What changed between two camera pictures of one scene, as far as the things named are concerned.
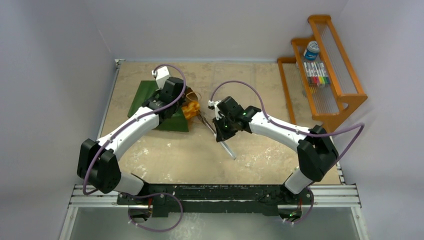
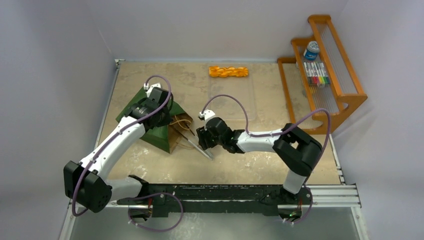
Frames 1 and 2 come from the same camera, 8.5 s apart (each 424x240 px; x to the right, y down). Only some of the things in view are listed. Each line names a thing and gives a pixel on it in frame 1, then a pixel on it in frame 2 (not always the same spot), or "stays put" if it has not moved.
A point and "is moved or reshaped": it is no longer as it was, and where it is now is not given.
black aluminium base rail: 172,200 stays put
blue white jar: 312,51 stays put
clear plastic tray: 237,81 stays put
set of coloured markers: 316,73 stays put
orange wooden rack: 322,80 stays put
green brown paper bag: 142,91 is moved or reshaped
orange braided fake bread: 190,110 -> 215,71
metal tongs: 224,147 is moved or reshaped
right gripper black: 220,127 -> 205,137
